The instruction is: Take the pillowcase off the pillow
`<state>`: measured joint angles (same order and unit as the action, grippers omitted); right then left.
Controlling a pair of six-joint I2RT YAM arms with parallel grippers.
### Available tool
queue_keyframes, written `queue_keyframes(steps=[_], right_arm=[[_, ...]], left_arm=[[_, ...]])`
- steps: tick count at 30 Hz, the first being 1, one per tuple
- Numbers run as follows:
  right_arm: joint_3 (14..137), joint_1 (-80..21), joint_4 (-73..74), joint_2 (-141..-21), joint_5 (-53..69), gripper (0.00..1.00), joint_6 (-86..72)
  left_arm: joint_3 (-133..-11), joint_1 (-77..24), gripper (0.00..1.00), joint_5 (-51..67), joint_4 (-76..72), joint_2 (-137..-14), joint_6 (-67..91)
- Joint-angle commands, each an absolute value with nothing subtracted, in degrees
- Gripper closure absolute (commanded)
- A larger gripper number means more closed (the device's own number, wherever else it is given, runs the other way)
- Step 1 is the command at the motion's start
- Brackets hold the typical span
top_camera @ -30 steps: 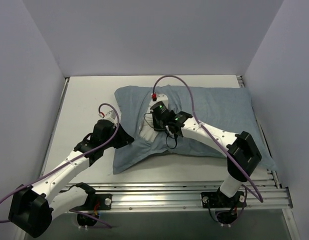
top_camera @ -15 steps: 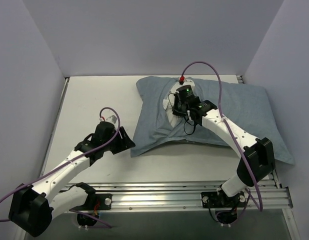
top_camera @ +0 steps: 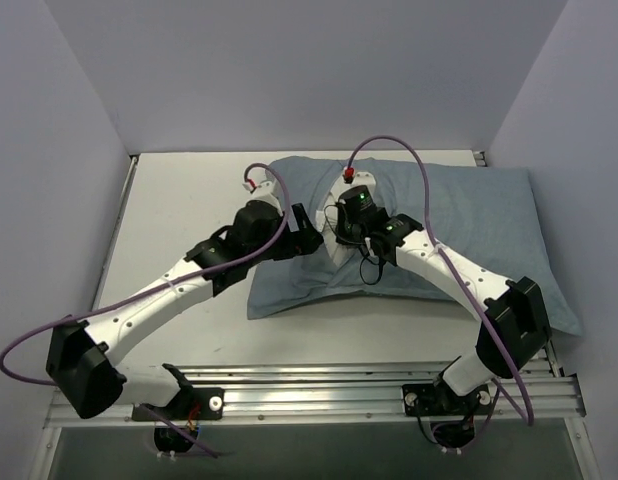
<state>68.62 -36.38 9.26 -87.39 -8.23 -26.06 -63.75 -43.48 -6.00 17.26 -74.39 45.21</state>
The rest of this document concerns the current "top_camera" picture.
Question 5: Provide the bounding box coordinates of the blue pillowcase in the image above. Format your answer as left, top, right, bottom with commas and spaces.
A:
247, 158, 583, 335

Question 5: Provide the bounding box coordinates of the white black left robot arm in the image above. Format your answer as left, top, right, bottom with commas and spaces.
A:
46, 200, 323, 419

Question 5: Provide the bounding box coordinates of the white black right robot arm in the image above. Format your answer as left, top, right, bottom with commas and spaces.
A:
332, 184, 551, 413

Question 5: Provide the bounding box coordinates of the white pillow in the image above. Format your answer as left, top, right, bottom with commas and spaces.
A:
315, 175, 355, 267

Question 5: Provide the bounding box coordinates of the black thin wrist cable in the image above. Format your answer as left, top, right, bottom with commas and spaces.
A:
321, 202, 390, 287

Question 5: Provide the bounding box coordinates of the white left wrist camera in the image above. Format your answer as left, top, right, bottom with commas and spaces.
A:
243, 179, 281, 210

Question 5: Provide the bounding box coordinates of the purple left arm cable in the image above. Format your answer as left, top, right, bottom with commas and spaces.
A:
0, 162, 293, 459

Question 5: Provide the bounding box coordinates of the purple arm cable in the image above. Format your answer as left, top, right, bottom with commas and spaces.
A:
346, 134, 536, 426
0, 162, 293, 459

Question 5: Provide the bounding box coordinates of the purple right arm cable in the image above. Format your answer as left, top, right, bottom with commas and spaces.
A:
346, 134, 536, 426

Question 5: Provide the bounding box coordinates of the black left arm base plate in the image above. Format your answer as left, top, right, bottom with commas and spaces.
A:
148, 387, 225, 421

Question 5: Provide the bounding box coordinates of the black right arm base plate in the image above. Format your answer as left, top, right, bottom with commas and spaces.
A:
401, 381, 493, 417

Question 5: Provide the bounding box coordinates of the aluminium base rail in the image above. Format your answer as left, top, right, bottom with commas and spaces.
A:
45, 358, 586, 428

